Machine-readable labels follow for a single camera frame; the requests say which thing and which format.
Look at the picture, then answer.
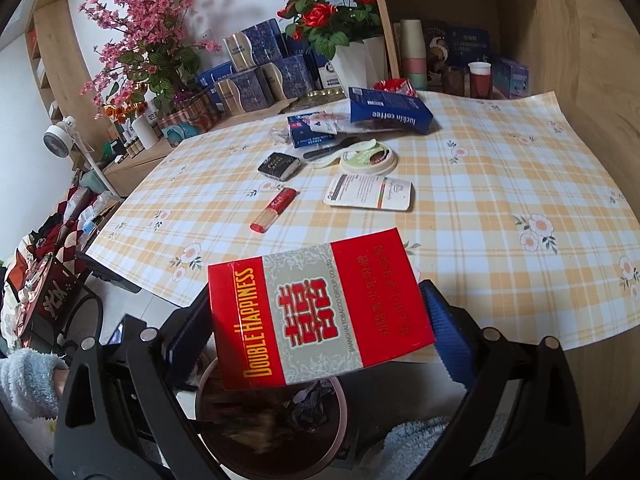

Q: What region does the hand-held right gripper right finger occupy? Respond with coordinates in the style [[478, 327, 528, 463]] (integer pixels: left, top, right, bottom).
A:
[[419, 280, 586, 480]]

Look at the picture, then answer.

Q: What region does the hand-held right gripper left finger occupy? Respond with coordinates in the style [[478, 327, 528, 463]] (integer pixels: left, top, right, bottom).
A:
[[52, 287, 221, 480]]

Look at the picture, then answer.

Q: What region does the red cigarette carton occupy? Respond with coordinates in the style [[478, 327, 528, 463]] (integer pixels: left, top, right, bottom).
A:
[[207, 227, 437, 392]]

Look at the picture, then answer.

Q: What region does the dark bin with pink rim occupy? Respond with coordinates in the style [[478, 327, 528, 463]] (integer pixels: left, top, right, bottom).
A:
[[194, 355, 351, 480]]

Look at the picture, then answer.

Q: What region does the blue coffee box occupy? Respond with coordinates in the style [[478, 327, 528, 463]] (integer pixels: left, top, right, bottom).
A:
[[348, 86, 434, 135]]

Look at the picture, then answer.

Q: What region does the clear blue white plastic packet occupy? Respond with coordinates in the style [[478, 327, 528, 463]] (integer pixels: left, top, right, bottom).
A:
[[286, 111, 342, 149]]

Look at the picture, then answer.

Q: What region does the person's left forearm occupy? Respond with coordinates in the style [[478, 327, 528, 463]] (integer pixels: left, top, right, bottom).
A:
[[0, 347, 70, 421]]

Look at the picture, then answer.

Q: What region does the light blue fleece robe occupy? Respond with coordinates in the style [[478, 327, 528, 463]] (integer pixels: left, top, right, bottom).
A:
[[387, 414, 453, 480]]

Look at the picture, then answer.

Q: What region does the crumpled dark paper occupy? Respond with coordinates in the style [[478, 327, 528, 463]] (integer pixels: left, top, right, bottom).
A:
[[289, 381, 337, 432]]

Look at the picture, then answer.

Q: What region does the red lighter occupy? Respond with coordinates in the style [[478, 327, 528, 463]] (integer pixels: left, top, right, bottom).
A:
[[250, 187, 299, 234]]

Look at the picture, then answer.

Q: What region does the pile of red clothes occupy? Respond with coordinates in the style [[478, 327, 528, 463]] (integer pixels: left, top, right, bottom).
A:
[[0, 185, 126, 356]]

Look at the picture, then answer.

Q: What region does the white card packet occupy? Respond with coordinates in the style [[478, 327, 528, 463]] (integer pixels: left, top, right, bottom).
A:
[[322, 174, 416, 212]]

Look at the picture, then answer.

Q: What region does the yellow checked floral tablecloth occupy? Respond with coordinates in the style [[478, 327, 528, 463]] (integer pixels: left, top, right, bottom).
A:
[[82, 91, 640, 366]]

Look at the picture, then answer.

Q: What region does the small black packet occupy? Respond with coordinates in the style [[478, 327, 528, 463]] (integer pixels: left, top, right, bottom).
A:
[[258, 152, 301, 182]]

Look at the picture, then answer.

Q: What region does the white bottle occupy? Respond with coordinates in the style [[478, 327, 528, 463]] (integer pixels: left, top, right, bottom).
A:
[[131, 114, 159, 150]]

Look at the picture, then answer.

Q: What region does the striped floral tin box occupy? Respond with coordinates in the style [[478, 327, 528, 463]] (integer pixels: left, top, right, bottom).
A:
[[157, 91, 221, 147]]

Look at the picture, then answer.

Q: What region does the white standing fan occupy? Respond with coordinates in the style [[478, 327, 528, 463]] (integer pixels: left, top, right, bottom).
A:
[[42, 116, 122, 197]]

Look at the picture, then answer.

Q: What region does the brown glass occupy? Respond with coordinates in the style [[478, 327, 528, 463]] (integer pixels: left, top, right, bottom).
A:
[[442, 66, 469, 96]]

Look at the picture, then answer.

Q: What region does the red snack packet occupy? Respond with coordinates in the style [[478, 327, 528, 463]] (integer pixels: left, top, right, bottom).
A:
[[372, 78, 418, 98]]

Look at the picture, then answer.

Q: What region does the red paper cup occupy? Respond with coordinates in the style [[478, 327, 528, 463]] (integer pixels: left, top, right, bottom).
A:
[[467, 61, 494, 99]]

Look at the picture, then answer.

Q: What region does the flat blue box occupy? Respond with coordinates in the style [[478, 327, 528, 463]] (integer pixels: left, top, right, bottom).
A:
[[196, 62, 236, 90]]

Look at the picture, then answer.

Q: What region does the small blue tissue box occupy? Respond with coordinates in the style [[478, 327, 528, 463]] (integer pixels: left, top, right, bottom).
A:
[[492, 57, 531, 100]]

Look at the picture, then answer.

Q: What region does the gold blister pack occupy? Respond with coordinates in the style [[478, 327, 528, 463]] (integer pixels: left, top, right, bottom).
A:
[[280, 87, 347, 114]]

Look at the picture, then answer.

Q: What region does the stack of pastel cups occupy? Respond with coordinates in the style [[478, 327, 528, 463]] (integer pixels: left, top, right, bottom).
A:
[[397, 19, 429, 91]]

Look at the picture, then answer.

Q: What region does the dark illustrated box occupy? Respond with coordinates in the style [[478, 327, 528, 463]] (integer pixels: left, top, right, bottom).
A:
[[424, 21, 451, 87]]

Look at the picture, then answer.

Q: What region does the white flower pot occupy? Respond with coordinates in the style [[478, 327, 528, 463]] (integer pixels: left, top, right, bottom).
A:
[[330, 37, 389, 92]]

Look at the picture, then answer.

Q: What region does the dark blue printed box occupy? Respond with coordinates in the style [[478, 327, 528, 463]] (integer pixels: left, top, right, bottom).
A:
[[447, 27, 491, 69]]

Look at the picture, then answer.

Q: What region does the small blue white box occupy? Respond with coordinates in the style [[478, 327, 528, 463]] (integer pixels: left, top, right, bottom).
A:
[[317, 55, 342, 89]]

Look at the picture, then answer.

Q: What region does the pink artificial blossom bouquet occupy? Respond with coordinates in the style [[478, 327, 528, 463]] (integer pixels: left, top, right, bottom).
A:
[[80, 0, 222, 122]]

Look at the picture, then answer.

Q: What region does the wooden shelf unit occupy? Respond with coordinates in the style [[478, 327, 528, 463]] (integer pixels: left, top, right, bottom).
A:
[[374, 0, 542, 97]]

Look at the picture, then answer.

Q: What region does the red artificial rose plant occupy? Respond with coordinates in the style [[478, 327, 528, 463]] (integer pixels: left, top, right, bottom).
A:
[[276, 0, 384, 61]]

